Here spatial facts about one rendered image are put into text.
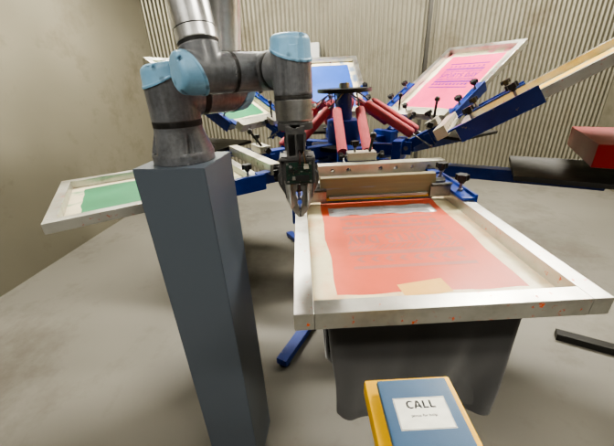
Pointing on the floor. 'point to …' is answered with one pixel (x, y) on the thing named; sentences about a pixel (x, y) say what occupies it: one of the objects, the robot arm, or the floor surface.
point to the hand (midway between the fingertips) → (300, 209)
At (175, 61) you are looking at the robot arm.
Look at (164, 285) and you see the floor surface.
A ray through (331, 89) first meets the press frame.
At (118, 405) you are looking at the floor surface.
